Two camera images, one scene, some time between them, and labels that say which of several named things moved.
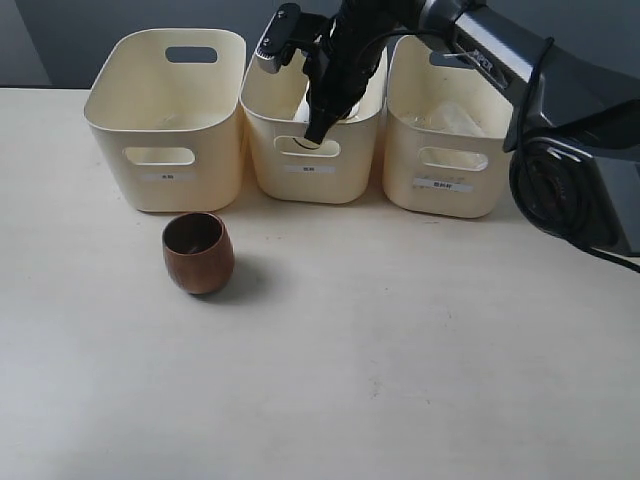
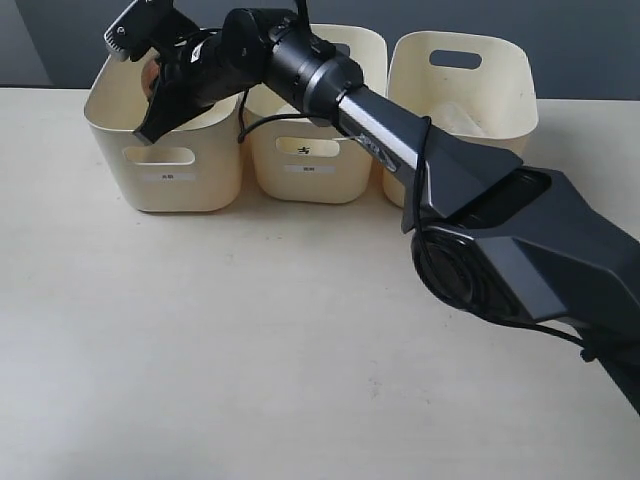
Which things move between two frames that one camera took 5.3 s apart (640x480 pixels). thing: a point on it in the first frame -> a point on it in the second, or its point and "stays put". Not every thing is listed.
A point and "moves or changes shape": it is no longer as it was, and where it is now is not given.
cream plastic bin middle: [286, 166] stays put
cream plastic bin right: [445, 130] stays put
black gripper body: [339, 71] -> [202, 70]
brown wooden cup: [198, 252] -> [149, 72]
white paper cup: [365, 109] moves or changes shape
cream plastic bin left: [166, 108] stays put
